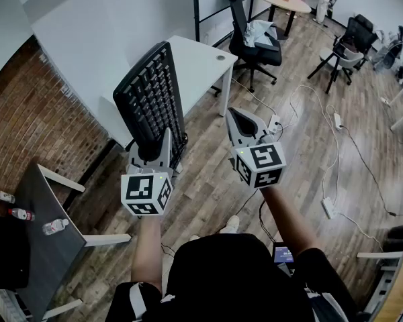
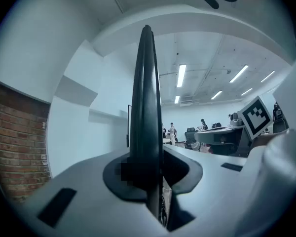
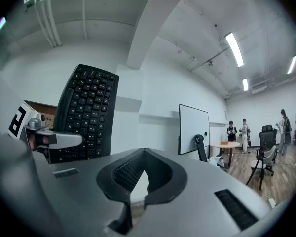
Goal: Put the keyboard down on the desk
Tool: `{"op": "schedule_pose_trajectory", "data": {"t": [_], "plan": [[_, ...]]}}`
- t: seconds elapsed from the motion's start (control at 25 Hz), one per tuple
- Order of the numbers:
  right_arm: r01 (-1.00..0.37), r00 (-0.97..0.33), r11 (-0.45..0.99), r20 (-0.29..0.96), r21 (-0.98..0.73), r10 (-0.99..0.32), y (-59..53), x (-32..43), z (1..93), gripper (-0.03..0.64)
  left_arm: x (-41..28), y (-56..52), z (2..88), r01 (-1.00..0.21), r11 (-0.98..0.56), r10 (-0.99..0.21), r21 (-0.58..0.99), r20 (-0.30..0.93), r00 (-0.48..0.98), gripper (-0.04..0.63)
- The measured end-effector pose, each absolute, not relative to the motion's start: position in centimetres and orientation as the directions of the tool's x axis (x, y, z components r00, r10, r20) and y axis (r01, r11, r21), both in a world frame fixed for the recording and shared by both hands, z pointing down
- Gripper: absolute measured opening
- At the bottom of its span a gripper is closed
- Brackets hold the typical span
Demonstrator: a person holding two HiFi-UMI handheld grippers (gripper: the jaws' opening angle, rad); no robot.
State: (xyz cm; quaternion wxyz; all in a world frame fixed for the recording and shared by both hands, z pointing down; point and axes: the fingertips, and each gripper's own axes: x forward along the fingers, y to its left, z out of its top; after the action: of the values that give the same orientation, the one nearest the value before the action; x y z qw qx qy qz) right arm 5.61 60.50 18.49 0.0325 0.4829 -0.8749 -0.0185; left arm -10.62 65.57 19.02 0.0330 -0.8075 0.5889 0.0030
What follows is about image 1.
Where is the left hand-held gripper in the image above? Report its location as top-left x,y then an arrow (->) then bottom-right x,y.
120,127 -> 176,217

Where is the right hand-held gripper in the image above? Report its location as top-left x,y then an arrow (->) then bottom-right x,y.
225,107 -> 287,190

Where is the black keyboard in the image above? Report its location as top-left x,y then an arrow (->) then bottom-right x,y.
112,40 -> 189,172

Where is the person's right forearm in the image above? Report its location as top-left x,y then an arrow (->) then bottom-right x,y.
260,185 -> 323,258

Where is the person's left forearm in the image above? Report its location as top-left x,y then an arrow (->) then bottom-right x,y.
130,213 -> 164,293

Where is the black office chair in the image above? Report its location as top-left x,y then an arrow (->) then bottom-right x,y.
225,0 -> 283,93

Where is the white table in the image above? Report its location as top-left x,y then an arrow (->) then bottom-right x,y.
99,34 -> 239,149

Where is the light blue cloth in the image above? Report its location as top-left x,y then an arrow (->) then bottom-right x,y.
244,20 -> 278,48

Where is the person's white shoe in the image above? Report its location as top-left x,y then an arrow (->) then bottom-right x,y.
220,215 -> 240,235

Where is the grey seat chair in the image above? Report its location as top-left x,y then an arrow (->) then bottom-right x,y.
307,47 -> 365,95

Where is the small screen device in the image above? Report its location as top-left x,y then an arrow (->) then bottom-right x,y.
271,242 -> 295,264

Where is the round wooden table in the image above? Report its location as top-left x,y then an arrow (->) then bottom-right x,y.
255,0 -> 312,42

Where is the red label water bottle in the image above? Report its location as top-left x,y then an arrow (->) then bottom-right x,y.
8,208 -> 36,221

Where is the black mesh chair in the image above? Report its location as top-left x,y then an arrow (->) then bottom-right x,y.
334,13 -> 379,72

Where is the person's torso black shirt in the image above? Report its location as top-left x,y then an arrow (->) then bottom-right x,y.
105,233 -> 357,322

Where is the dark grey side table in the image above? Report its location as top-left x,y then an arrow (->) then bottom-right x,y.
15,162 -> 132,322

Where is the white power cable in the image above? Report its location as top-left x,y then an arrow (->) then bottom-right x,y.
230,77 -> 277,117

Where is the white looped cable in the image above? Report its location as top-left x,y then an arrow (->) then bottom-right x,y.
281,85 -> 340,207

